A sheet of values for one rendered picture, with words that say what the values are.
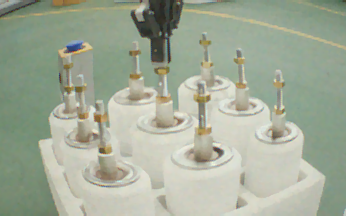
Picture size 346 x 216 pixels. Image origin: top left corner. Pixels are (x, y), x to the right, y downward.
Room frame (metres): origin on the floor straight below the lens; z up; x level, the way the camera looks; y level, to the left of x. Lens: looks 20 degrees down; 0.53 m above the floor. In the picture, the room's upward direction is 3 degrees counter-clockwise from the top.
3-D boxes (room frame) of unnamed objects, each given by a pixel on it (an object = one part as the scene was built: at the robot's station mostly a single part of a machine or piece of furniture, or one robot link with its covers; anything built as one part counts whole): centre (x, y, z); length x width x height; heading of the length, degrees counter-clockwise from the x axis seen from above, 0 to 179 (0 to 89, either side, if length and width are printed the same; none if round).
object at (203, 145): (0.59, -0.03, 0.26); 0.02 x 0.02 x 0.03
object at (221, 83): (0.85, -0.06, 0.25); 0.08 x 0.08 x 0.01
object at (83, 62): (0.95, 0.19, 0.16); 0.07 x 0.07 x 0.31; 21
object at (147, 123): (0.70, 0.01, 0.25); 0.08 x 0.08 x 0.01
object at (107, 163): (0.55, 0.08, 0.26); 0.02 x 0.02 x 0.03
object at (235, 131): (0.74, -0.10, 0.16); 0.10 x 0.10 x 0.18
